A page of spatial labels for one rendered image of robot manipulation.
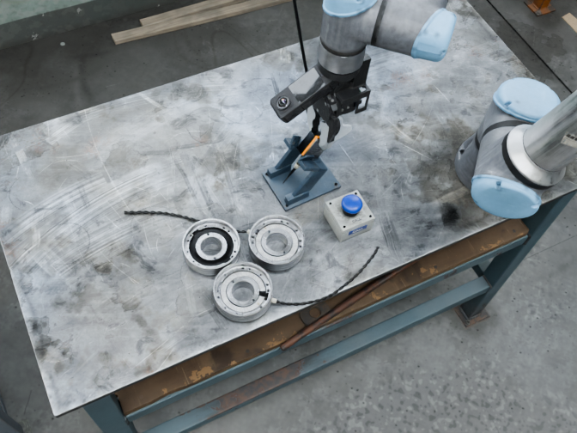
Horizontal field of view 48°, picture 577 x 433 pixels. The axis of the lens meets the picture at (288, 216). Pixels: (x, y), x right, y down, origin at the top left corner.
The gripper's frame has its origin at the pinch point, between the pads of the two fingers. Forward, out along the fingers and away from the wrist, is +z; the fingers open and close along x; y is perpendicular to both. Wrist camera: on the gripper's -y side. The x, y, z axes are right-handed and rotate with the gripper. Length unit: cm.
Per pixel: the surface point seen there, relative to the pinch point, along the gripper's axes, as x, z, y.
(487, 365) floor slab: -40, 92, 47
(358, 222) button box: -15.5, 7.4, 0.8
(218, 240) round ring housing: -5.9, 9.8, -23.7
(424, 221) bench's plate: -19.4, 11.9, 14.6
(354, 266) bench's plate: -21.5, 11.9, -3.2
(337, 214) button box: -12.2, 7.4, -2.0
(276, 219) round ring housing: -7.3, 8.9, -12.1
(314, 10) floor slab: 118, 92, 78
